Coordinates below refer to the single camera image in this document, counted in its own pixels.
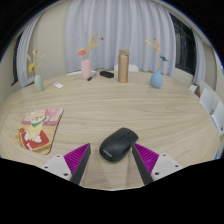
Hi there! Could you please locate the cartoon print mouse pad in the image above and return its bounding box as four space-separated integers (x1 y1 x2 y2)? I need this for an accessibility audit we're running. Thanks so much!
13 107 65 156

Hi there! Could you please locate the black oblong case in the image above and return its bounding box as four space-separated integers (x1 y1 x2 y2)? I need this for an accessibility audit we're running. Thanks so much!
99 70 115 79

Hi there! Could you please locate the green vase with yellow flowers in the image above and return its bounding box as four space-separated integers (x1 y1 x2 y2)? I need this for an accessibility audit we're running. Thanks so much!
26 49 46 93

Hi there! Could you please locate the wide white curtain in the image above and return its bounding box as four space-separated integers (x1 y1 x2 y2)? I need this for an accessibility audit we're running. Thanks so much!
64 0 177 77

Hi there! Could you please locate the narrow white curtain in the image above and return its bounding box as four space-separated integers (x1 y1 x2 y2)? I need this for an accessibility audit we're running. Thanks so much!
192 30 206 86
15 13 44 88

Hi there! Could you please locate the blue vase with dried flowers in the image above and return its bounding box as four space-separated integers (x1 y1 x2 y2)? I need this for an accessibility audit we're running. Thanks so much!
144 38 169 89

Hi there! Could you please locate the dark marker pen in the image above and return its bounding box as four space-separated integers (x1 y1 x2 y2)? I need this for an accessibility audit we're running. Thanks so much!
87 72 98 82

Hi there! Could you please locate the black computer mouse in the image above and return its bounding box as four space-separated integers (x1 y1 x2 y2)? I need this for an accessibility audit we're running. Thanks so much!
98 127 139 164

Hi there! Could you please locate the pink vase with orange flowers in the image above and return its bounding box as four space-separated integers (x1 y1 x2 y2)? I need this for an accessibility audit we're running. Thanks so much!
76 32 104 81

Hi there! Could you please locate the white chair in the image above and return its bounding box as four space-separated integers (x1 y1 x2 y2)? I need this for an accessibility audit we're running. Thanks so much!
66 69 88 76
113 63 140 73

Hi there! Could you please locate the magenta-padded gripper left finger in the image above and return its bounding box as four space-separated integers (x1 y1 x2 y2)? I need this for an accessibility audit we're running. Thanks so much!
41 142 92 186

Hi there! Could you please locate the tall gold bottle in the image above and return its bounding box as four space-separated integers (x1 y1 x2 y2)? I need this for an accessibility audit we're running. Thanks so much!
117 49 130 84

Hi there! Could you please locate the dark window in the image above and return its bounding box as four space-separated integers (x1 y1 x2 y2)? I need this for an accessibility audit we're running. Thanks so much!
11 31 23 86
169 13 198 76

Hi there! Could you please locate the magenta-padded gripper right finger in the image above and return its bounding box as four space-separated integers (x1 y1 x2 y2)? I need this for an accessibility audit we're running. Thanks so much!
131 142 184 186

